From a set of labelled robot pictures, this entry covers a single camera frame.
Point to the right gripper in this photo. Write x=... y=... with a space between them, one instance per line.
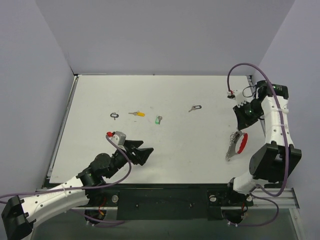
x=244 y=113

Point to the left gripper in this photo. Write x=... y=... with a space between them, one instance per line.
x=130 y=152

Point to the key with black outlined tag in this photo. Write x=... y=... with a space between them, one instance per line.
x=114 y=115

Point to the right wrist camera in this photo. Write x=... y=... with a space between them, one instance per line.
x=238 y=97

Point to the key with yellow tag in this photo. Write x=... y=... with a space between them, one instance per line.
x=137 y=113

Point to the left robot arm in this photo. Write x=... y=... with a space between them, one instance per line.
x=24 y=211

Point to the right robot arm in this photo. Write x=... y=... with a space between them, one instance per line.
x=277 y=157

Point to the aluminium front rail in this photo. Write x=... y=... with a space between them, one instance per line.
x=287 y=200

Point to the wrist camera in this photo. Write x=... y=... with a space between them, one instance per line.
x=238 y=97
x=116 y=137

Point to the key with clear black tag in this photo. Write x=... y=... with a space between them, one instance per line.
x=195 y=107

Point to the key with green tag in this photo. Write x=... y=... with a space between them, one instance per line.
x=158 y=120

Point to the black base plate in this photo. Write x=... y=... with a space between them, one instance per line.
x=169 y=201

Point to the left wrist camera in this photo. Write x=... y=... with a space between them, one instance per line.
x=116 y=137

